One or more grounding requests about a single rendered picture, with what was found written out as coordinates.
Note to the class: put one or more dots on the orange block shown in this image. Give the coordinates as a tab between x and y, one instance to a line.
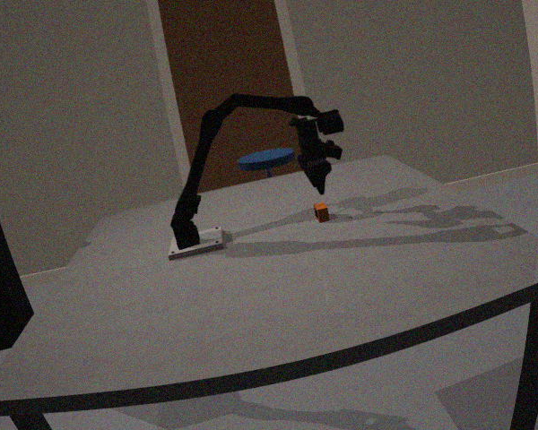
321	212

